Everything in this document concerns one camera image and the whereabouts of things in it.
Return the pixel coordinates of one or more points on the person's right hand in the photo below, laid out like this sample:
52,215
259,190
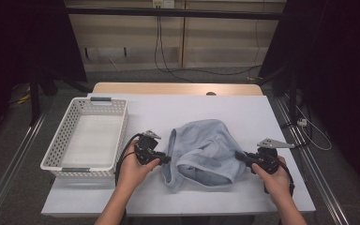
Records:
276,184

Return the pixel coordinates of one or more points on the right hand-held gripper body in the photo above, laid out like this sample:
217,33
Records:
267,159

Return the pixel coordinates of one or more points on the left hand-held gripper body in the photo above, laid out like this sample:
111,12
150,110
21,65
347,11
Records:
147,146

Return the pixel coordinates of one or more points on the aluminium floor rail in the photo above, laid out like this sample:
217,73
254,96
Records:
320,181
17,164

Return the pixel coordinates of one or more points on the black curtain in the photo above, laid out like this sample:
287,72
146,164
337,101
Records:
18,37
340,47

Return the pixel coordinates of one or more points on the black metal stand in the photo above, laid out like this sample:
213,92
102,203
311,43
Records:
34,103
292,103

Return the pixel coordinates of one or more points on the light blue tank top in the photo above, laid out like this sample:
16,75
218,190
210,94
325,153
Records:
203,146

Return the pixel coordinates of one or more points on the white plug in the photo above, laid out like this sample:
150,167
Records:
301,122

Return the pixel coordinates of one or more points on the white table cover sheet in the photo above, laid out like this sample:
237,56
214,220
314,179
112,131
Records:
168,109

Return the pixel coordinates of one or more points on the light wooden table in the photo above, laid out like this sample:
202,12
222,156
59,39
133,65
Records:
168,88

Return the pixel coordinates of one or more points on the white wall socket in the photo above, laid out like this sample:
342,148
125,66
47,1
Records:
164,3

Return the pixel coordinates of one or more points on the black metal crossbar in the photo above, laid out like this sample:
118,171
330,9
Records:
168,13

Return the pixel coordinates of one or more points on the white perforated plastic basket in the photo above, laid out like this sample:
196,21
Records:
90,140

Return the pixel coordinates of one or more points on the beige wooden desk cabinet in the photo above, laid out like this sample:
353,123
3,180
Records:
225,40

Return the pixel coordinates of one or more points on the person's left hand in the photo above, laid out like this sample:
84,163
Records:
131,172

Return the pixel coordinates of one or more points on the dark round table grommet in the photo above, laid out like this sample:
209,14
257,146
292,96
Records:
211,93

